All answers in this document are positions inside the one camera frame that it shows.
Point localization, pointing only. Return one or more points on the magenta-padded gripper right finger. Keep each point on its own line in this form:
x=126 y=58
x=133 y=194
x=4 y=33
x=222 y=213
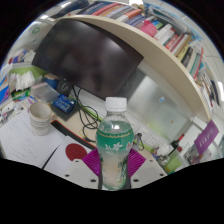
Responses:
x=150 y=171

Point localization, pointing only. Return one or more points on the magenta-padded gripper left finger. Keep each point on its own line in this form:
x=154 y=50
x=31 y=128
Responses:
x=76 y=172

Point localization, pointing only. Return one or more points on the green-labelled clear drink bottle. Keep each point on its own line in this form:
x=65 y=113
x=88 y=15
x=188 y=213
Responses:
x=114 y=143

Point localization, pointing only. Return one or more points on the flat round red coaster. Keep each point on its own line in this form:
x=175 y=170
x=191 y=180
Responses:
x=75 y=152

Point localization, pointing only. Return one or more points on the blank white paper sheet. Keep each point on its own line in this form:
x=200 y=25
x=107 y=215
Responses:
x=58 y=161

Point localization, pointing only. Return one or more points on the black desk mat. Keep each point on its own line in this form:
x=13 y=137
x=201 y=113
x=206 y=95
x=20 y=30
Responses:
x=68 y=130

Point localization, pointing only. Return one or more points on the written white paper sheet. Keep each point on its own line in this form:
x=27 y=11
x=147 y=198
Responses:
x=23 y=140

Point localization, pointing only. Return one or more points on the white paper cup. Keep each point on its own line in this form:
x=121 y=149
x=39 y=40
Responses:
x=40 y=118

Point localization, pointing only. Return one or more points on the purple hanging banner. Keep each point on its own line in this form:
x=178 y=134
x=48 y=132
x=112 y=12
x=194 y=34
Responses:
x=206 y=137

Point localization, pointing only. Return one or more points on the blue electronics box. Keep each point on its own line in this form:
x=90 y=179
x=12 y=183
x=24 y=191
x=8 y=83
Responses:
x=64 y=103

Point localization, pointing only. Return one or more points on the clear plastic box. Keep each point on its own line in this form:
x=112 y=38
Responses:
x=44 y=92

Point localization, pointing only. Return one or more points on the white folded tissue stack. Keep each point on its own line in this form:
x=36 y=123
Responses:
x=22 y=81

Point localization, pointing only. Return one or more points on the black computer monitor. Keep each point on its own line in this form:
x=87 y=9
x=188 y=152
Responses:
x=86 y=56

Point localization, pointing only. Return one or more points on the beige shelf with books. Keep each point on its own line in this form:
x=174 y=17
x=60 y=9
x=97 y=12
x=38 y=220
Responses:
x=156 y=50

